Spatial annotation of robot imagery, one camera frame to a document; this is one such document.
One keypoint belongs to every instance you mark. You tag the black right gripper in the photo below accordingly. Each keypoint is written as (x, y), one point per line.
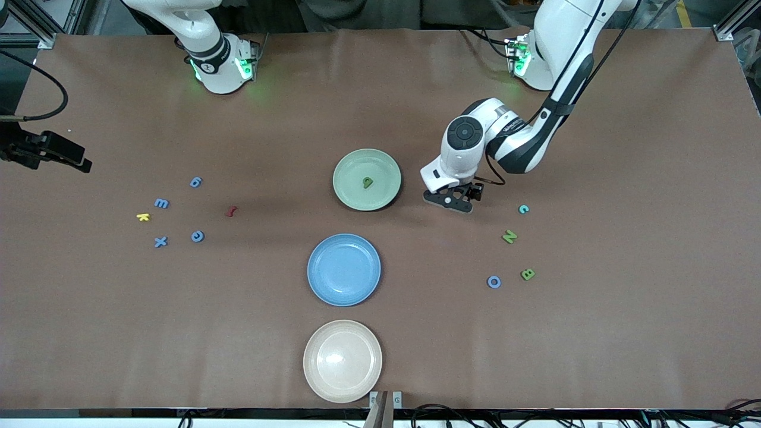
(18, 148)

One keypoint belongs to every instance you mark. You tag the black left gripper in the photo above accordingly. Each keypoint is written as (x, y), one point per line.
(474, 189)

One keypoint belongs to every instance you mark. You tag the green foam letter N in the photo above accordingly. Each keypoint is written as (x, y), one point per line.
(509, 236)

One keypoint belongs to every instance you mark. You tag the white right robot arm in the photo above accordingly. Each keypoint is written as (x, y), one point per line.
(208, 41)

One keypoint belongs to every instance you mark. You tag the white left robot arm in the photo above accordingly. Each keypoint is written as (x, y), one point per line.
(565, 35)

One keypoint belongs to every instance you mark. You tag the light green plate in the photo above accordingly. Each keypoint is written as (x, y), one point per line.
(380, 166)

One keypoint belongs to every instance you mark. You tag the blue foam letter O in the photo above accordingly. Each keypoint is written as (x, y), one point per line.
(489, 282)

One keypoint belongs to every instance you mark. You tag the blue plate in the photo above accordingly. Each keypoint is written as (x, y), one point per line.
(343, 270)

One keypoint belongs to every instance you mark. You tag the blue foam letter x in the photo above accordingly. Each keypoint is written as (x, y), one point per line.
(160, 242)

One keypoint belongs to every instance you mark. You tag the blue foam letter e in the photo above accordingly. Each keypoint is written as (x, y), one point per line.
(193, 236)

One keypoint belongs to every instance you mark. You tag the beige plate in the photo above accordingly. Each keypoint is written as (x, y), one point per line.
(342, 361)

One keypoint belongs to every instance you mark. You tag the aluminium frame post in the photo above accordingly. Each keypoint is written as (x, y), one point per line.
(722, 32)
(44, 38)

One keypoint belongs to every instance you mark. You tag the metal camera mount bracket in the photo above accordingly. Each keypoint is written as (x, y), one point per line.
(385, 413)

